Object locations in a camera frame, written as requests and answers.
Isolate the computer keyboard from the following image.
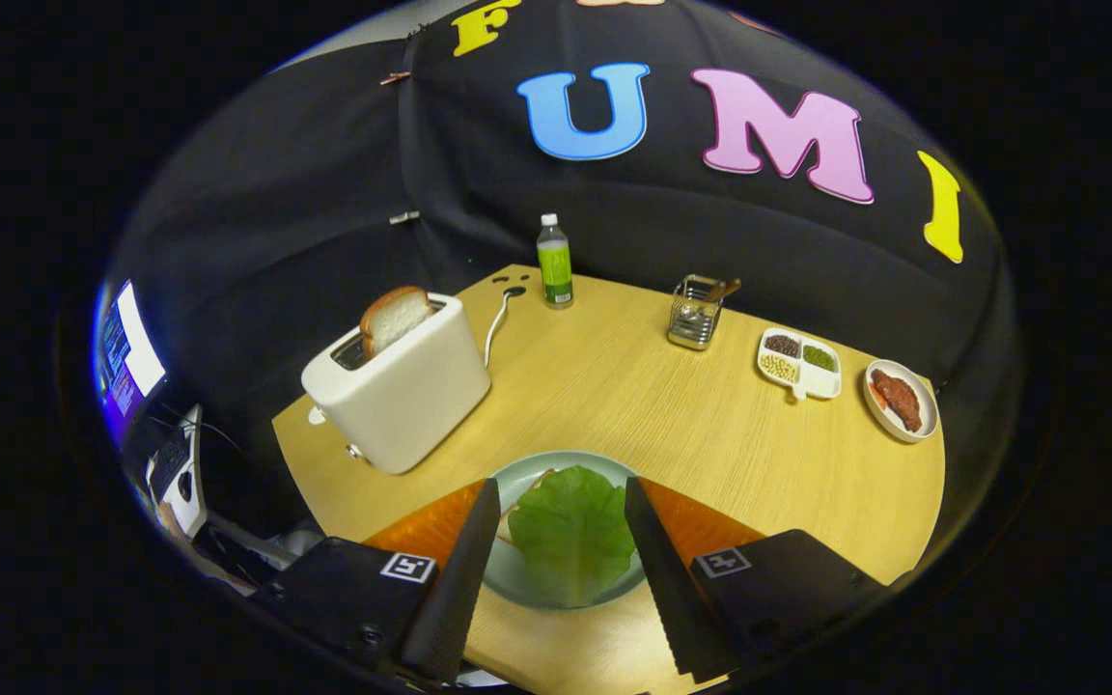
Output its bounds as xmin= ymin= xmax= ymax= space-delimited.
xmin=146 ymin=405 xmax=209 ymax=537

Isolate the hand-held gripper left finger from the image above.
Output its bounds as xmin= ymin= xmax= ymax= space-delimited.
xmin=247 ymin=478 xmax=502 ymax=686

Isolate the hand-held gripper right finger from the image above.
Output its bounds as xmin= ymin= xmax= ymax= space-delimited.
xmin=624 ymin=476 xmax=895 ymax=681

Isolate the white toaster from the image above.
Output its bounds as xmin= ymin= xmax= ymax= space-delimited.
xmin=301 ymin=292 xmax=492 ymax=476

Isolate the metal utensil holder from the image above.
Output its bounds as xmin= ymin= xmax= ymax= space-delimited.
xmin=667 ymin=275 xmax=726 ymax=350

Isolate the green label plastic bottle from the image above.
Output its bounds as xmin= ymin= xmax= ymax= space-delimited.
xmin=536 ymin=213 xmax=575 ymax=310

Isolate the black backdrop cloth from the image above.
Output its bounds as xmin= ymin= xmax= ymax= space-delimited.
xmin=107 ymin=0 xmax=1020 ymax=542

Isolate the red meat slice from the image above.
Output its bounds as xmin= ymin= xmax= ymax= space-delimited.
xmin=871 ymin=369 xmax=924 ymax=432

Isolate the wooden handle spoon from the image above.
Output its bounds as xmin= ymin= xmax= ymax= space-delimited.
xmin=680 ymin=278 xmax=742 ymax=321

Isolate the white divided bean dish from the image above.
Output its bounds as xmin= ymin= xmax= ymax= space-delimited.
xmin=757 ymin=327 xmax=843 ymax=402

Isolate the white round plate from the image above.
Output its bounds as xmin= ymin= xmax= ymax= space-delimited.
xmin=863 ymin=359 xmax=940 ymax=444

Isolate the pale green round plate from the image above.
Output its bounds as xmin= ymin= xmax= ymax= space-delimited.
xmin=482 ymin=450 xmax=649 ymax=611

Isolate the white toaster cable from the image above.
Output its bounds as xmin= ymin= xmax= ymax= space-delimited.
xmin=484 ymin=286 xmax=527 ymax=370

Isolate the computer monitor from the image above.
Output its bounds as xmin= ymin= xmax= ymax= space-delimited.
xmin=93 ymin=280 xmax=167 ymax=450

